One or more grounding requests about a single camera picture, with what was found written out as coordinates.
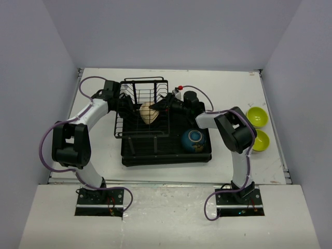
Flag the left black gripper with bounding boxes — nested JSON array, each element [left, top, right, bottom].
[[112, 94, 141, 120]]

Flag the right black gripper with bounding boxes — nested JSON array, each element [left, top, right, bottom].
[[150, 93, 190, 119]]

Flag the wooden bowl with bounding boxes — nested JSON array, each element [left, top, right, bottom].
[[139, 102, 159, 125]]

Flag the black wire dish rack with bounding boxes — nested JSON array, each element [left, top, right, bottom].
[[114, 76, 170, 156]]

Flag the blue patterned bowl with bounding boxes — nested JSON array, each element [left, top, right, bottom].
[[181, 129, 206, 154]]

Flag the yellow green bowl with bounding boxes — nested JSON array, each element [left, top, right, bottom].
[[253, 129, 270, 150], [246, 107, 268, 124]]

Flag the beige white bowl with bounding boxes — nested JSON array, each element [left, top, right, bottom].
[[252, 147, 269, 154], [253, 122, 267, 129]]

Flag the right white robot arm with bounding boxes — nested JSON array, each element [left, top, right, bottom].
[[149, 87, 257, 204]]

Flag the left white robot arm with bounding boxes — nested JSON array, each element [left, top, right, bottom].
[[51, 76, 120, 204]]

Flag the black drip tray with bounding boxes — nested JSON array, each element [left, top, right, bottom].
[[114, 108, 212, 167]]

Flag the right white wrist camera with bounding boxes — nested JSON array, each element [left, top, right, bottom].
[[172, 87, 182, 101]]

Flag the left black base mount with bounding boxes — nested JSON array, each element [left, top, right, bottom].
[[75, 188, 124, 218]]

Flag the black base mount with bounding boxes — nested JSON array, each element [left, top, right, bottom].
[[215, 187, 265, 217], [75, 188, 124, 218]]

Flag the metal rail strip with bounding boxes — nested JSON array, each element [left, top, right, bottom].
[[49, 177, 288, 189]]

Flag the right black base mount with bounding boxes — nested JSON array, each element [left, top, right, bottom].
[[215, 187, 265, 217]]

